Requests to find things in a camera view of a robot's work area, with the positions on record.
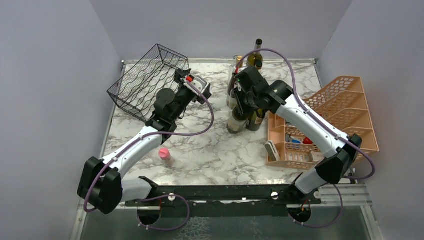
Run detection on amber bottle gold cap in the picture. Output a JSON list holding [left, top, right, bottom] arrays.
[[226, 55, 244, 110]]

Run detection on clear glass bottle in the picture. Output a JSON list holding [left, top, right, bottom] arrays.
[[227, 55, 239, 84]]

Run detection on green wine bottle tan label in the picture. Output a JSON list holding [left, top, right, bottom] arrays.
[[246, 38, 263, 67]]

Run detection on dark green wine bottle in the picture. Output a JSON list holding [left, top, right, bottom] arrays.
[[246, 108, 266, 132], [226, 105, 252, 134]]

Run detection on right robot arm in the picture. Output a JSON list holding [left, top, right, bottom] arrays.
[[234, 67, 363, 204]]

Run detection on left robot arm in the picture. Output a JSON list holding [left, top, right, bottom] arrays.
[[77, 69, 212, 215]]

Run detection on small pink capped bottle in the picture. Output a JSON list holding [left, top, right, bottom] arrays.
[[158, 147, 175, 166]]

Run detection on white grey device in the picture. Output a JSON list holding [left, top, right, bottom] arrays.
[[264, 140, 281, 162]]

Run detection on red triangular item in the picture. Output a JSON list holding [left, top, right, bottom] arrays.
[[302, 137, 313, 145]]

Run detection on orange plastic desk organizer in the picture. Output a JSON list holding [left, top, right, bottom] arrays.
[[266, 75, 380, 170]]

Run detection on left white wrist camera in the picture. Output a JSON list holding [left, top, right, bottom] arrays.
[[184, 75, 212, 103]]

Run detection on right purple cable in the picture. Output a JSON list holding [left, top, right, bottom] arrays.
[[235, 48, 377, 229]]

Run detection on purple cable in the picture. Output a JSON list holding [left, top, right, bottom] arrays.
[[235, 48, 377, 229], [82, 81, 216, 231]]

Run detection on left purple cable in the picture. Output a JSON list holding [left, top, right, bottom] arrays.
[[82, 81, 216, 231]]

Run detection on black wire wine rack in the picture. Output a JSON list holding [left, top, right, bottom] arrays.
[[107, 44, 190, 123]]

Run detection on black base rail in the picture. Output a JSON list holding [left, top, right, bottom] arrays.
[[125, 179, 322, 218]]

